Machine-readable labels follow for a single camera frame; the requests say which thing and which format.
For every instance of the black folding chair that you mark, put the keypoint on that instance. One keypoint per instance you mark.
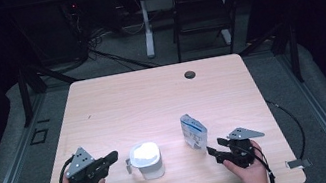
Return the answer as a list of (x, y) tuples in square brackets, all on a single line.
[(201, 13)]

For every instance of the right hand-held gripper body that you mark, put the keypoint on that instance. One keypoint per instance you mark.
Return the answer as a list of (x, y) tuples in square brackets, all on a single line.
[(243, 153)]

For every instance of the person's right hand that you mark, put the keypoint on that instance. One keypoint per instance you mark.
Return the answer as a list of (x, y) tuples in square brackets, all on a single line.
[(255, 175)]

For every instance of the white desk leg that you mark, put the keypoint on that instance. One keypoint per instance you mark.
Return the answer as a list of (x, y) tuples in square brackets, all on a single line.
[(148, 33)]

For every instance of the grey metal table bracket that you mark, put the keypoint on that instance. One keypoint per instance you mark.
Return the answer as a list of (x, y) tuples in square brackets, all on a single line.
[(297, 163)]

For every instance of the black metal stand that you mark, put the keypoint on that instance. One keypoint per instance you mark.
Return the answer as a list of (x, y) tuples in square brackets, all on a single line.
[(295, 54), (25, 95)]

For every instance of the white powder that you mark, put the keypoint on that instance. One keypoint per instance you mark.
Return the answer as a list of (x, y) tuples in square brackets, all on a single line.
[(154, 170)]

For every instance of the white printed powder bag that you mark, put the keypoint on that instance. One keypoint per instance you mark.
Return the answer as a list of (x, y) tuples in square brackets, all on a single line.
[(194, 131)]

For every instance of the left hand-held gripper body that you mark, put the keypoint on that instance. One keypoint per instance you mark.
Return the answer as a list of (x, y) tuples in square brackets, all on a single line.
[(79, 163)]

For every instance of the clear plastic container with lid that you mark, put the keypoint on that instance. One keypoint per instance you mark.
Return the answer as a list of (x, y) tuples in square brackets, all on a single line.
[(146, 162)]

